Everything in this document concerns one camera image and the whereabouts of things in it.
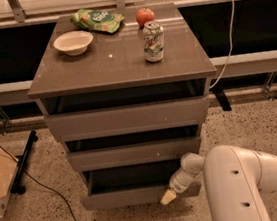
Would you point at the red apple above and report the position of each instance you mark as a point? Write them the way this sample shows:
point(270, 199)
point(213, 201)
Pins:
point(144, 15)

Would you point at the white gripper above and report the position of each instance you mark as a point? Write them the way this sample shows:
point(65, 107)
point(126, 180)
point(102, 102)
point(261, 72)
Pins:
point(178, 183)

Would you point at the metal window railing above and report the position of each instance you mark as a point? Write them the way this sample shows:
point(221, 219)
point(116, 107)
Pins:
point(195, 64)

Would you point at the white paper bowl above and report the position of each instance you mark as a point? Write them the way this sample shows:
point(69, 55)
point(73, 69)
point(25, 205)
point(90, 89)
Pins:
point(73, 43)

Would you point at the green snack bag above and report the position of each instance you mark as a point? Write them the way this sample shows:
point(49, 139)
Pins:
point(102, 21)

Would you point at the grey bottom drawer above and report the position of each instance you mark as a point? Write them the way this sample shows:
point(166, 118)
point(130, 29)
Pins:
point(128, 185)

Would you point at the green white soda can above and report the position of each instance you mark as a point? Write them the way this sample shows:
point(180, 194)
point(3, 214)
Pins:
point(153, 41)

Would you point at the black stand leg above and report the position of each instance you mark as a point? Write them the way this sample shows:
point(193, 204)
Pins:
point(222, 99)
point(17, 187)

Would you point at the grey top drawer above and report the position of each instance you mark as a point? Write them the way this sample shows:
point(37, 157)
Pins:
point(124, 120)

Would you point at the grey drawer cabinet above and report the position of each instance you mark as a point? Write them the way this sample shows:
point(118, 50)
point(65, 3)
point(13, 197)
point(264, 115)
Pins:
point(125, 45)

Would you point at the black stand leg left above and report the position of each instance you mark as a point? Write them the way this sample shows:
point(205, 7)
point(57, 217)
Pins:
point(17, 187)

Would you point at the grey drawer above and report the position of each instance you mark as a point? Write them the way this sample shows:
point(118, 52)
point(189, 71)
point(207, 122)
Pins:
point(133, 154)
point(128, 185)
point(124, 120)

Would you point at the grey middle drawer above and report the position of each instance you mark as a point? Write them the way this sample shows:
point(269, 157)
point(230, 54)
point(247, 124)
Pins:
point(133, 154)

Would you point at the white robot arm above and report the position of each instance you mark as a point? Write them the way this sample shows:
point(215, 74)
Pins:
point(234, 180)

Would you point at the black stand leg right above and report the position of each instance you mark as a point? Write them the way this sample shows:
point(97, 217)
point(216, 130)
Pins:
point(222, 99)

